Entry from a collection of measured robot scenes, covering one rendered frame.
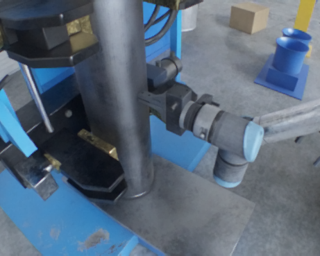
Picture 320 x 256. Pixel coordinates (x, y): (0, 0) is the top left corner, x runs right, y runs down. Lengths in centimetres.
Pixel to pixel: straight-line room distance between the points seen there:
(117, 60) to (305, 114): 50
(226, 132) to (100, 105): 35
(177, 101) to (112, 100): 19
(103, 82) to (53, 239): 75
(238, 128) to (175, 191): 61
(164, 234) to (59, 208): 51
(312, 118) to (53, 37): 62
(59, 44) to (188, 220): 83
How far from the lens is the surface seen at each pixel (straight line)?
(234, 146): 56
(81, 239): 109
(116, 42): 59
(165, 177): 114
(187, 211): 106
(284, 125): 68
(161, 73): 105
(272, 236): 126
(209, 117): 57
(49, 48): 47
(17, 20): 44
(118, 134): 75
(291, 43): 230
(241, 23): 329
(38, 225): 120
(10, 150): 82
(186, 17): 302
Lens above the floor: 109
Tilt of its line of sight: 44 degrees down
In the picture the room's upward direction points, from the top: 2 degrees counter-clockwise
